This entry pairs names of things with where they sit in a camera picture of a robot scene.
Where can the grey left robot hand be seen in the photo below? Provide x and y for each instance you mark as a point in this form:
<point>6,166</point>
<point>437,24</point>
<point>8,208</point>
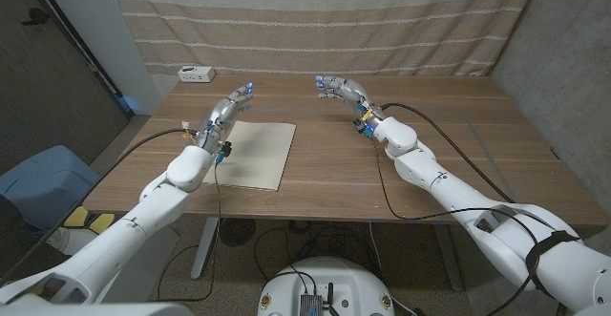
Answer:
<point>222,115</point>

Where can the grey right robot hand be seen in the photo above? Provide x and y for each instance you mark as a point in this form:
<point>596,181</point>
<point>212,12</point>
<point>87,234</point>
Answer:
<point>351,91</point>

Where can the cream paper file folder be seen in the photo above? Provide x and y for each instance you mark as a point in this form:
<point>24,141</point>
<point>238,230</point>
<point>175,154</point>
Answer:
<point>258,153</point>

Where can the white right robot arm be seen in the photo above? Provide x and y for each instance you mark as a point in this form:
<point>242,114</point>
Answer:
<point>429,173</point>

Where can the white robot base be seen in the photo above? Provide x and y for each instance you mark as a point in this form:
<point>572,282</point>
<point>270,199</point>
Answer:
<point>329,278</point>

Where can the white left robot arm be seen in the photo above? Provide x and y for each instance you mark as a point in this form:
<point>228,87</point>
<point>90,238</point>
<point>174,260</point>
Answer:
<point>143,220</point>

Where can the white power strip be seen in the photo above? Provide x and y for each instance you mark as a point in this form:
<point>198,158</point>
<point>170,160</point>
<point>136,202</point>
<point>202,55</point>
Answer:
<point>195,74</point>

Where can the beige striped curtain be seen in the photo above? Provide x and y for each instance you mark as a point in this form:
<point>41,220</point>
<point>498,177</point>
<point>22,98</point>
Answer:
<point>324,29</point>

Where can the black round floor fan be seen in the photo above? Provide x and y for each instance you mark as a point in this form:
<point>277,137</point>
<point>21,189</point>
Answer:
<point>236,232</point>

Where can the white table leg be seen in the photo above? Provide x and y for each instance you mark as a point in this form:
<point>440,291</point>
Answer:
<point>205,249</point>

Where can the yellow and black floor item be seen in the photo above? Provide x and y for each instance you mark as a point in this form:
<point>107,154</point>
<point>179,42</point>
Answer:
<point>102,223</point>

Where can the blue plastic bin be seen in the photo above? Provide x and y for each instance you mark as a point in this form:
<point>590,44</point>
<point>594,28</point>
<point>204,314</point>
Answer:
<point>43,182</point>

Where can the grey table leg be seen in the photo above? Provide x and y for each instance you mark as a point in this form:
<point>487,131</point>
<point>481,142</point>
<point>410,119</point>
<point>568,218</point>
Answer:
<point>448,259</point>

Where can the silver box on base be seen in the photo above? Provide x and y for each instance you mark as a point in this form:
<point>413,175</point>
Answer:
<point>311,304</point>

